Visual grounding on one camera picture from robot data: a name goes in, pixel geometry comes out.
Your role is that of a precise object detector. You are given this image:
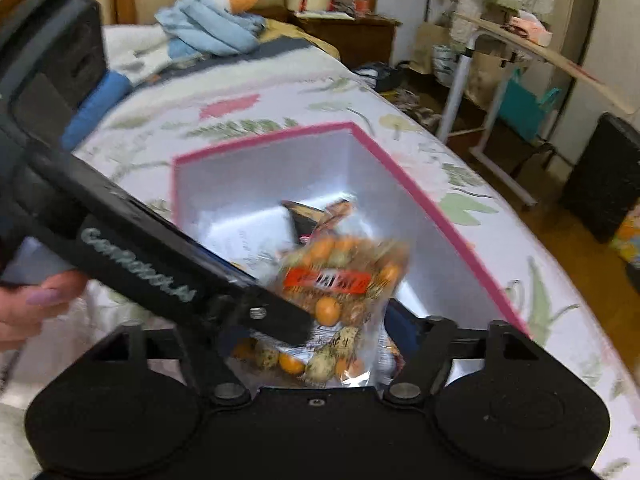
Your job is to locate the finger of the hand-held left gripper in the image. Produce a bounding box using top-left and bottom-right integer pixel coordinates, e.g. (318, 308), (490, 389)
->
(215, 280), (327, 349)

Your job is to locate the folding side table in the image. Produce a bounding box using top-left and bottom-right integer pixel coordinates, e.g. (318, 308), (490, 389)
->
(440, 10), (637, 208)

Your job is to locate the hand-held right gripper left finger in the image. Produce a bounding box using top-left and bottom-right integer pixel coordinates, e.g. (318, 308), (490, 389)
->
(87, 325), (251, 405)

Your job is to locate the black suitcase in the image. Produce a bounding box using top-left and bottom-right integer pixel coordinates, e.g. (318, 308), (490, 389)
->
(559, 112), (640, 244)

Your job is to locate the dark floor bag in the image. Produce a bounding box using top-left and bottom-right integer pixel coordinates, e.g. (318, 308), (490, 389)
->
(357, 61), (402, 94)

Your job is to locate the pink pouch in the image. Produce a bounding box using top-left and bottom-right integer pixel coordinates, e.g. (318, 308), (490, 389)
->
(504, 15), (554, 44)

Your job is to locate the black snack packet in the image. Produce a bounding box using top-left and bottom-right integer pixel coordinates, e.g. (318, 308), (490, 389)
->
(280, 200), (332, 249)

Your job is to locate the blue goose plush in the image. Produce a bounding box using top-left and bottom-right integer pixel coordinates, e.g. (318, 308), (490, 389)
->
(154, 0), (267, 57)

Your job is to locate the person's left hand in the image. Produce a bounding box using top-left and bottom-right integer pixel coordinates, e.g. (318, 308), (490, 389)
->
(0, 271), (90, 357)

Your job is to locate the blue pillow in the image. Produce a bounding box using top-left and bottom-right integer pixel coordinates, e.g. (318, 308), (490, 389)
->
(61, 70), (135, 152)

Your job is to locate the orange ball snack bag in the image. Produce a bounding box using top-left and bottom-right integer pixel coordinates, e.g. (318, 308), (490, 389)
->
(229, 312), (398, 390)
(270, 236), (412, 328)

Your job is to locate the wooden nightstand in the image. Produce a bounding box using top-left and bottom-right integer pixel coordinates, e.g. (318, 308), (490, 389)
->
(294, 11), (402, 70)

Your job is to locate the teal bag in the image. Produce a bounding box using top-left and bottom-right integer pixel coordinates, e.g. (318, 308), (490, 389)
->
(499, 69), (562, 142)

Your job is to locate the orange snack packet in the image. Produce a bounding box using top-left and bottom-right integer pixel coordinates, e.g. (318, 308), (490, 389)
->
(320, 199), (359, 233)

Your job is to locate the pink cardboard box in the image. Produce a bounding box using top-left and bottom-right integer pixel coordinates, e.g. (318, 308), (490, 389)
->
(170, 121), (531, 391)

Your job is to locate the brown paper bag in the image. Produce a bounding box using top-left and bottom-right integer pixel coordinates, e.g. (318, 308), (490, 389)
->
(410, 21), (507, 107)

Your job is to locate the white fluffy blanket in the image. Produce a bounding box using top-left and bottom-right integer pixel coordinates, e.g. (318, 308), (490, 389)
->
(102, 24), (173, 88)

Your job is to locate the colorful cardboard box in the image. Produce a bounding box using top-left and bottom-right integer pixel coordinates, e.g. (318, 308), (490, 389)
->
(612, 209), (640, 267)

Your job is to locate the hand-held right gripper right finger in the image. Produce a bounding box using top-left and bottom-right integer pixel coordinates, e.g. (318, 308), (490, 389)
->
(385, 302), (543, 403)

